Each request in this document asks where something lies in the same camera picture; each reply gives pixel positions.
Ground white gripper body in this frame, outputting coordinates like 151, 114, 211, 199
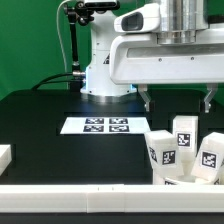
110, 3, 224, 84

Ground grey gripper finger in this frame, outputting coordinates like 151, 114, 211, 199
138, 84, 153, 112
203, 83, 218, 113

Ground white round stool seat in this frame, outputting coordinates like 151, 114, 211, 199
153, 158, 222, 185

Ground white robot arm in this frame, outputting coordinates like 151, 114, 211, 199
84, 0, 224, 110

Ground paper sheet with markers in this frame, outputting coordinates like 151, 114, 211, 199
60, 117, 150, 135

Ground black cables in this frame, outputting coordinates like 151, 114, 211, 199
31, 73, 75, 90

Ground white cable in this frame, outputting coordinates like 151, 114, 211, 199
55, 0, 73, 74

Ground white front rail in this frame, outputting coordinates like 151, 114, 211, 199
0, 185, 224, 213

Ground white left rail block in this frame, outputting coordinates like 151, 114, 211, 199
0, 145, 12, 176

